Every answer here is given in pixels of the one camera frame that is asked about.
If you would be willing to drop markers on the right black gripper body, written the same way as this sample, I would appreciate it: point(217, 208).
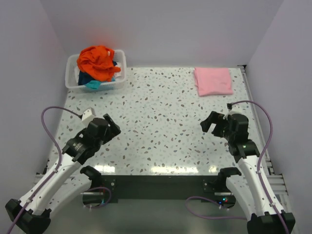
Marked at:
point(228, 133)

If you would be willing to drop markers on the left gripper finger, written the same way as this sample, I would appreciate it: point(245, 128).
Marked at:
point(108, 119)
point(115, 130)

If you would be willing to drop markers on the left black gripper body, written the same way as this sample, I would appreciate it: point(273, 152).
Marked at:
point(107, 137)

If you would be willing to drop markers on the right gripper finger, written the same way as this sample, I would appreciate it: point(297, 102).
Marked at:
point(213, 118)
point(219, 129)

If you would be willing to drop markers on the orange t shirt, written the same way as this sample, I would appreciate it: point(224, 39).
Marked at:
point(97, 61)

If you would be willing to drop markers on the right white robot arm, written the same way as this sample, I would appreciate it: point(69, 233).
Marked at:
point(248, 181)

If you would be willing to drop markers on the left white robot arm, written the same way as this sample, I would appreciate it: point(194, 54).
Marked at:
point(31, 212)

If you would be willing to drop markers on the teal t shirt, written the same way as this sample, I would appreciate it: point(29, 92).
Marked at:
point(96, 85)

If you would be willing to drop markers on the folded pink t shirt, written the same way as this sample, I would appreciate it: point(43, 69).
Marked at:
point(213, 81)

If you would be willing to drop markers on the navy blue t shirt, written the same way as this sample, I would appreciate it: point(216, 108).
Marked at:
point(84, 78)

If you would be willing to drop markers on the white plastic laundry basket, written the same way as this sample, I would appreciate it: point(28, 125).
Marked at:
point(71, 75)

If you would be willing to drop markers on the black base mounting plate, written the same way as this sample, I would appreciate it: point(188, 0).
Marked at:
point(158, 187)

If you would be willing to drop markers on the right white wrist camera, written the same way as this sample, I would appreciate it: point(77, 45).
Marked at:
point(231, 111)

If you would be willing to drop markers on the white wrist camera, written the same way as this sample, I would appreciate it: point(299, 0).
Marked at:
point(231, 111)
point(87, 116)

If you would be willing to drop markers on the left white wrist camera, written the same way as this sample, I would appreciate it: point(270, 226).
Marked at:
point(87, 116)

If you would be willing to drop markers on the aluminium frame rail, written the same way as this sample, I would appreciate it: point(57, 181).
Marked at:
point(277, 182)

